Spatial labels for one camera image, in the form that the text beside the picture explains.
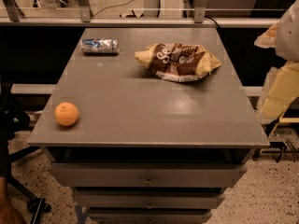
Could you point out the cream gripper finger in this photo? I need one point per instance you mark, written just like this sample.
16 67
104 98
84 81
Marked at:
280 89

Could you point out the brown chip bag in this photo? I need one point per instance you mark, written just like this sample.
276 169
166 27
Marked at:
178 62

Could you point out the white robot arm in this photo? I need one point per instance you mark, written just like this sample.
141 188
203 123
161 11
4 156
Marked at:
284 38

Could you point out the grey drawer cabinet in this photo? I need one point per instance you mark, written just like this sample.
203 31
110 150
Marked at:
145 150

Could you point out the crushed blue silver can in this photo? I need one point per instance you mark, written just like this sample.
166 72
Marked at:
100 46

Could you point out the orange fruit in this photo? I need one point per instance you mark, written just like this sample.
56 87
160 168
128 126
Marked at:
66 114

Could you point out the person's leg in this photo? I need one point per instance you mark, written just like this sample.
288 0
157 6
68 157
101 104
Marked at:
8 213

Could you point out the metal railing frame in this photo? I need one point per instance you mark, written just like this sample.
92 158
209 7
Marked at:
197 15

